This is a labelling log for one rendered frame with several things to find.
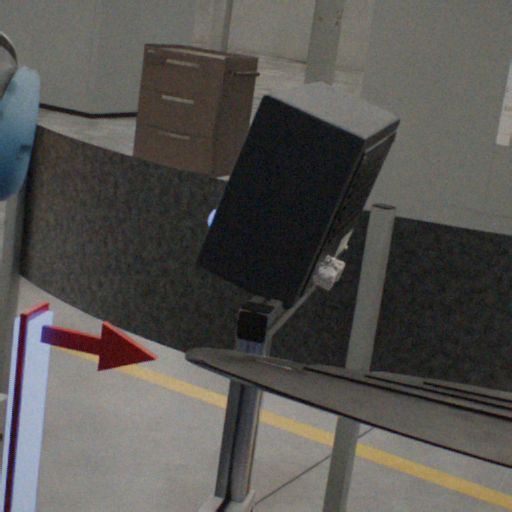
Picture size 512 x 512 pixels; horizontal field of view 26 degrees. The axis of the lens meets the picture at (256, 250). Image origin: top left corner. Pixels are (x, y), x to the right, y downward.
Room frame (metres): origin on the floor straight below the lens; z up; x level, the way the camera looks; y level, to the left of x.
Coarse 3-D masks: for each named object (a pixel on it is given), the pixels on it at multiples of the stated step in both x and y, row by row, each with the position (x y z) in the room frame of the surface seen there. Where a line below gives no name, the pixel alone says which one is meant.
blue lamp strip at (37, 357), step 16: (32, 320) 0.49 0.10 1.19; (48, 320) 0.50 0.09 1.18; (32, 336) 0.48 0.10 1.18; (32, 352) 0.48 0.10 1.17; (48, 352) 0.50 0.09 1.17; (32, 368) 0.49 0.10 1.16; (32, 384) 0.49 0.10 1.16; (32, 400) 0.49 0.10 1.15; (32, 416) 0.49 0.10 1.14; (32, 432) 0.49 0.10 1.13; (32, 448) 0.49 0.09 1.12; (16, 464) 0.48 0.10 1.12; (32, 464) 0.50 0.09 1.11; (16, 480) 0.48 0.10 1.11; (32, 480) 0.50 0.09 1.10; (16, 496) 0.48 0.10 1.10; (32, 496) 0.50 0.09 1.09
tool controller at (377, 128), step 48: (288, 96) 1.09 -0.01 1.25; (336, 96) 1.23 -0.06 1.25; (288, 144) 1.05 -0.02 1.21; (336, 144) 1.04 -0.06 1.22; (384, 144) 1.19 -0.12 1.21; (240, 192) 1.06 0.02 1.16; (288, 192) 1.05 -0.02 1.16; (336, 192) 1.04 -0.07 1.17; (240, 240) 1.06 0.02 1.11; (288, 240) 1.05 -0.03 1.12; (336, 240) 1.14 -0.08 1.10; (288, 288) 1.05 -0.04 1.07
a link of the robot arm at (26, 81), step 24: (0, 48) 0.93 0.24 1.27; (0, 72) 0.91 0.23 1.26; (24, 72) 0.92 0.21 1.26; (0, 96) 0.88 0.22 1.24; (24, 96) 0.89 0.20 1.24; (0, 120) 0.87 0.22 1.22; (24, 120) 0.88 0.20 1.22; (0, 144) 0.87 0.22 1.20; (24, 144) 0.88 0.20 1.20; (0, 168) 0.88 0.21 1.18; (24, 168) 0.89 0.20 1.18; (0, 192) 0.89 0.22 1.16
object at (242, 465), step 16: (256, 304) 1.02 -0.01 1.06; (256, 352) 1.00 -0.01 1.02; (240, 384) 1.00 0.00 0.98; (240, 400) 1.01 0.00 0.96; (256, 400) 1.00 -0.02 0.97; (240, 416) 1.01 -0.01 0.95; (256, 416) 1.00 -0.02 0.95; (224, 432) 1.00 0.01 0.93; (240, 432) 1.00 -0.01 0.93; (256, 432) 1.02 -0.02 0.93; (224, 448) 1.00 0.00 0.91; (240, 448) 1.00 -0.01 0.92; (256, 448) 1.02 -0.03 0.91; (224, 464) 1.00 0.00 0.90; (240, 464) 1.00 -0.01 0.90; (224, 480) 1.00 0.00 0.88; (240, 480) 1.00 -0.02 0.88; (224, 496) 1.00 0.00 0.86; (240, 496) 1.00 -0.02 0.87
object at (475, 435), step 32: (192, 352) 0.40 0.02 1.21; (224, 352) 0.44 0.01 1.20; (256, 384) 0.38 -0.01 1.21; (288, 384) 0.39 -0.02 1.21; (320, 384) 0.41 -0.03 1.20; (352, 384) 0.44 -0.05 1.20; (384, 384) 0.45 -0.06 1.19; (416, 384) 0.46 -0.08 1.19; (448, 384) 0.47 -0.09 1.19; (352, 416) 0.38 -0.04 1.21; (384, 416) 0.39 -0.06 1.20; (416, 416) 0.40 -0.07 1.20; (448, 416) 0.41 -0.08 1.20; (480, 416) 0.43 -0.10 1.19; (448, 448) 0.38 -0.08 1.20; (480, 448) 0.38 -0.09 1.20
